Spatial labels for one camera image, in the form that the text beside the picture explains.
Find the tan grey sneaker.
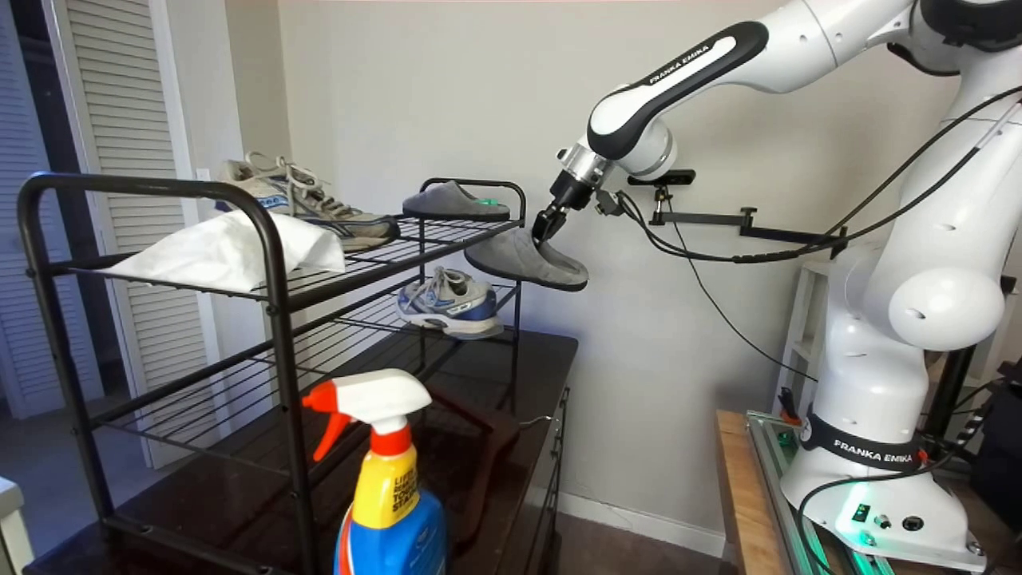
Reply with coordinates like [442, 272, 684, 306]
[219, 153, 305, 216]
[268, 155, 402, 241]

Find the light wooden board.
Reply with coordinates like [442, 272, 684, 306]
[713, 409, 792, 575]

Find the black metal shoe rack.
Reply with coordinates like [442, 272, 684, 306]
[14, 173, 532, 575]

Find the white louvered door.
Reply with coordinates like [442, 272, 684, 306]
[42, 0, 232, 474]

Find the blue yellow spray bottle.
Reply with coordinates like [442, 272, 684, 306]
[300, 367, 455, 575]

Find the blue and white sneaker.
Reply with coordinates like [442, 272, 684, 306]
[394, 266, 504, 343]

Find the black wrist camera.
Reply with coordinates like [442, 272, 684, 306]
[624, 166, 701, 190]

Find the grey slipper with green insert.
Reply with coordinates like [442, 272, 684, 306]
[399, 178, 515, 223]

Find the white furniture corner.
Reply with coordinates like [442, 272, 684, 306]
[0, 474, 40, 575]

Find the white frame behind robot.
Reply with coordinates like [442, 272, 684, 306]
[770, 260, 842, 429]

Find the black box beside robot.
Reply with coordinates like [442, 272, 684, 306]
[972, 360, 1022, 535]

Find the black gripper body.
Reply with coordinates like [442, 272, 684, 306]
[548, 166, 601, 219]

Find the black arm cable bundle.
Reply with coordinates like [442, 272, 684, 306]
[601, 84, 1022, 268]

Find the thin black hanging cable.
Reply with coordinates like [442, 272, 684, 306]
[668, 228, 824, 385]

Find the black mounting rod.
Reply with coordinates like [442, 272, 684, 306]
[650, 185, 852, 262]

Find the plain grey slipper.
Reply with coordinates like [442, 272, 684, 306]
[461, 219, 590, 294]

